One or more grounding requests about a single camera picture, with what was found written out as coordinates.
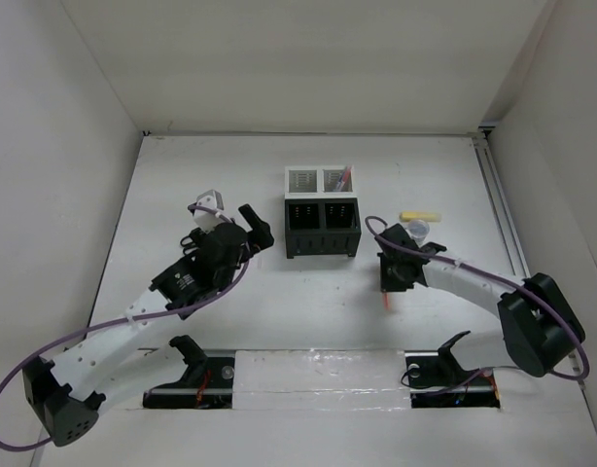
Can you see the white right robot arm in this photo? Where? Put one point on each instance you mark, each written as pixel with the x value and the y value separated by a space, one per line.
pixel 539 328

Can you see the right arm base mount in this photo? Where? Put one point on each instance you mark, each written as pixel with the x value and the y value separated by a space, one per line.
pixel 436 380

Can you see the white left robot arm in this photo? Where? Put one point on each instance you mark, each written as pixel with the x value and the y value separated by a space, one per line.
pixel 145 347

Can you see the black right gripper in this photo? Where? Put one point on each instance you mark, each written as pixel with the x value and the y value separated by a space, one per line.
pixel 386 284

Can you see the black handled scissors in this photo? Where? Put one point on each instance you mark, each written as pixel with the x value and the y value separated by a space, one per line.
pixel 188 244

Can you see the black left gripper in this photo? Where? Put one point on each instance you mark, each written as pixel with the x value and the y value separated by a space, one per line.
pixel 260 230

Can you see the yellow highlighter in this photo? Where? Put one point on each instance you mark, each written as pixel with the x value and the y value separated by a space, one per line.
pixel 429 217

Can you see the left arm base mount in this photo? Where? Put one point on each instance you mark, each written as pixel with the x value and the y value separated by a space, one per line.
pixel 206 383

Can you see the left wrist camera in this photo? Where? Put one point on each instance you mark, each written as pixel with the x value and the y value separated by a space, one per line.
pixel 208 211

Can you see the black slotted organizer box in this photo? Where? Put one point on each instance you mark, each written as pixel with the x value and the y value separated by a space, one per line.
pixel 322 226

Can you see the clear jar of paperclips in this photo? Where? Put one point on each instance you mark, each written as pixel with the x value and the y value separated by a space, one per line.
pixel 418 230

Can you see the white slotted organizer box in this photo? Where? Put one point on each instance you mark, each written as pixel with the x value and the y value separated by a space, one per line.
pixel 315 182

